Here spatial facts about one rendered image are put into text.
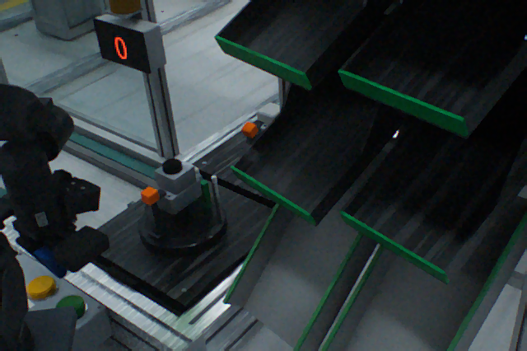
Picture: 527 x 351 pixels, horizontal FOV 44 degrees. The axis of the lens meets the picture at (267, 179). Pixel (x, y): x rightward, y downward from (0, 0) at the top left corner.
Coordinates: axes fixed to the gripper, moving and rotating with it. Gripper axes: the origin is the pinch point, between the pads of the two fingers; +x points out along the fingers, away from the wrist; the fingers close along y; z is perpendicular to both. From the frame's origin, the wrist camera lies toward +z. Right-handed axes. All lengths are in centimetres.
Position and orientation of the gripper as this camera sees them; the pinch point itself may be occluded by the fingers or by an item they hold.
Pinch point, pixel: (55, 257)
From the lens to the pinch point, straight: 92.4
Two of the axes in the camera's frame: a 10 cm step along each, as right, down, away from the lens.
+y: -7.9, -3.1, 5.3
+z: 6.0, -5.0, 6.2
